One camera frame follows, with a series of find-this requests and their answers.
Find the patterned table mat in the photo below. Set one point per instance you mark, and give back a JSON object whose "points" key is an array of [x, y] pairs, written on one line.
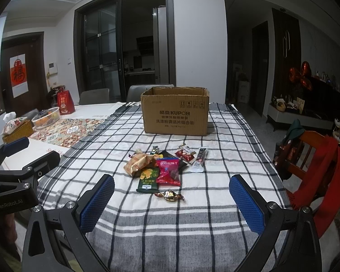
{"points": [[66, 132]]}

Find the beige orange snack bag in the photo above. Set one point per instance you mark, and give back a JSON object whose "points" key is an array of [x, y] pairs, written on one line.
{"points": [[138, 162]]}

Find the red gift bag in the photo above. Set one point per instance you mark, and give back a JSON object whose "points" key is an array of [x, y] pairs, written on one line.
{"points": [[65, 102]]}

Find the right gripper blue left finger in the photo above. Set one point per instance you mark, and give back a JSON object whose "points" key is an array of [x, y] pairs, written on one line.
{"points": [[84, 214]]}

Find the red fu wall poster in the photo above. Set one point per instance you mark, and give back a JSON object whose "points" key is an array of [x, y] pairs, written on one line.
{"points": [[18, 75]]}

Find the brown cardboard box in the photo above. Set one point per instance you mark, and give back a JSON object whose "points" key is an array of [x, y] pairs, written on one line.
{"points": [[175, 110]]}

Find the tissue pack in box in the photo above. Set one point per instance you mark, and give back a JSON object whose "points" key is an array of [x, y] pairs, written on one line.
{"points": [[15, 127]]}

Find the green cracker packet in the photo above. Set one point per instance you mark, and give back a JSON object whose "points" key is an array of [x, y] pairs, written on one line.
{"points": [[147, 181]]}

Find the white low tv cabinet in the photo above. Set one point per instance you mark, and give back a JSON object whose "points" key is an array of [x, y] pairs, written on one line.
{"points": [[288, 118]]}

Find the grey dining chair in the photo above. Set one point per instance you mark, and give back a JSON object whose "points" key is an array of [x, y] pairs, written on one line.
{"points": [[135, 91], [97, 96]]}

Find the red wooden chair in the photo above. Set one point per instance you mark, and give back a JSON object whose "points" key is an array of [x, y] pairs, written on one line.
{"points": [[315, 160]]}

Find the pink hawthorn snack packet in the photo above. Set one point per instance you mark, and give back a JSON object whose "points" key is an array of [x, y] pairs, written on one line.
{"points": [[169, 172]]}

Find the red balloons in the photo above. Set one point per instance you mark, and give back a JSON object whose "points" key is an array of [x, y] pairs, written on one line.
{"points": [[302, 76]]}

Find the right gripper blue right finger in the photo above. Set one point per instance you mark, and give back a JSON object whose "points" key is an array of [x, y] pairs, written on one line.
{"points": [[255, 210]]}

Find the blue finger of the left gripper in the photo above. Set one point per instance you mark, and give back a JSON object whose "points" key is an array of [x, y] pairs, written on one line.
{"points": [[25, 178], [6, 150]]}

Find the gold candy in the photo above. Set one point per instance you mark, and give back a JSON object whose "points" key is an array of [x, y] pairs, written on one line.
{"points": [[170, 196]]}

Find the red wrapped candy packet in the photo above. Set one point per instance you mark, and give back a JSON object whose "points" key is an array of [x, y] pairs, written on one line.
{"points": [[186, 154]]}

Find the black cheese cracker packet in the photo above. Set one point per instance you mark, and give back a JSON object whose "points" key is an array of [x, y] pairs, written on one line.
{"points": [[182, 164]]}

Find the blue wrapped candy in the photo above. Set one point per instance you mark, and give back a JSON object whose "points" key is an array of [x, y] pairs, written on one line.
{"points": [[155, 150]]}

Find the black white long snack bar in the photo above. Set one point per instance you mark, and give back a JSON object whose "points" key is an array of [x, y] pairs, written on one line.
{"points": [[198, 164]]}

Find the round snack tray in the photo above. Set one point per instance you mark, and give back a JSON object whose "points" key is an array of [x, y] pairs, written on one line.
{"points": [[46, 118]]}

